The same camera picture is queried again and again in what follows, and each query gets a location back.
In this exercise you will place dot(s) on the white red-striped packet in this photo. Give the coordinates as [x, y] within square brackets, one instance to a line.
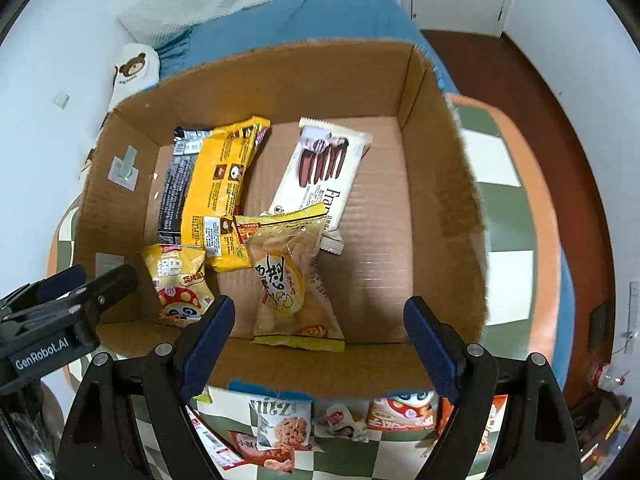
[215, 447]

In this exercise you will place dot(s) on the green checkered blanket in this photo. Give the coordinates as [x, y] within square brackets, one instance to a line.
[490, 160]

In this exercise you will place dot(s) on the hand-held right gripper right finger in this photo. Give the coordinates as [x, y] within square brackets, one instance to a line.
[430, 345]

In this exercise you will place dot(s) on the small white figure-print packet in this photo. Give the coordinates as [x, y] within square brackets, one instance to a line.
[340, 420]

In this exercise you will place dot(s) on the white cookie packet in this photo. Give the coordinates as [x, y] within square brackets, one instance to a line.
[280, 425]

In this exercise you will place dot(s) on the orange-red snack packet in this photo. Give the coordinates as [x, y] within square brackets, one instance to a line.
[445, 416]

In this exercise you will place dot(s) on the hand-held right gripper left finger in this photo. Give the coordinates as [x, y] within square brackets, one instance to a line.
[207, 345]

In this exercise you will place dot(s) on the clear plastic bottle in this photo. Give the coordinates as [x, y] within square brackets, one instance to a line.
[612, 375]

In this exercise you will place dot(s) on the long yellow snack packet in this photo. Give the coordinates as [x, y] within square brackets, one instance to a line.
[215, 185]

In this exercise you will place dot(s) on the orange-brown snack packet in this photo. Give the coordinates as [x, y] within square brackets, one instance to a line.
[270, 460]

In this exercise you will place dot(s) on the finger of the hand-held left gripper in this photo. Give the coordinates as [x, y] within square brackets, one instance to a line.
[112, 287]
[60, 277]

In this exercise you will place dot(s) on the dark bag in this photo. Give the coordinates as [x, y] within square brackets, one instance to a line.
[600, 435]

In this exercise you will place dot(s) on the white bear-print pillow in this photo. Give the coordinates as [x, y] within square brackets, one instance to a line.
[135, 67]

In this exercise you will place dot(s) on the cardboard box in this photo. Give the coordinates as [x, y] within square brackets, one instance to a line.
[380, 260]

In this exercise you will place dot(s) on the small yellow mushroom-print packet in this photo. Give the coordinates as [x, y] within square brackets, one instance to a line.
[175, 280]

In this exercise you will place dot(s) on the clear yellow pastry packet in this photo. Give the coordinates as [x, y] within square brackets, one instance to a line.
[280, 280]

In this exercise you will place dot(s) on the orange panda-print packet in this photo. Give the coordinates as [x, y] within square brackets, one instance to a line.
[395, 415]

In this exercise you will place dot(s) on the white chocolate biscuit packet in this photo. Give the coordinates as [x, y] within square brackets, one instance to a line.
[320, 160]

